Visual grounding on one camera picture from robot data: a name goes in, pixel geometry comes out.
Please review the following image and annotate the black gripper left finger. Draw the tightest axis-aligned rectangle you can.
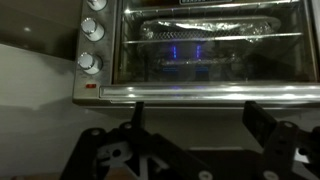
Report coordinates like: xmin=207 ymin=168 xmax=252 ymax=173
xmin=59 ymin=101 xmax=214 ymax=180

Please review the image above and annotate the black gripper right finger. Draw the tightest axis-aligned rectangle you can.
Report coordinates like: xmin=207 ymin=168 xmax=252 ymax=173
xmin=242 ymin=100 xmax=320 ymax=180

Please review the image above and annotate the glass oven door with handle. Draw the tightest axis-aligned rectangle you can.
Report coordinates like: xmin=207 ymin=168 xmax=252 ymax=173
xmin=99 ymin=0 xmax=320 ymax=103

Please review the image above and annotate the stainless steel toaster oven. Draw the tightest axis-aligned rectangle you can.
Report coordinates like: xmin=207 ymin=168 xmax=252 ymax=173
xmin=72 ymin=0 xmax=320 ymax=110

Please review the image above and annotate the silver oven knob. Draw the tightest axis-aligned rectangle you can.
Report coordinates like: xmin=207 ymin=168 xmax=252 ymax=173
xmin=77 ymin=51 xmax=104 ymax=76
xmin=85 ymin=0 xmax=109 ymax=12
xmin=80 ymin=17 xmax=106 ymax=43

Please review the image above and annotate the foil covered oven tray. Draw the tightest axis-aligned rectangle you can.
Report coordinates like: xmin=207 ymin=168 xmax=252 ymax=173
xmin=139 ymin=17 xmax=283 ymax=44

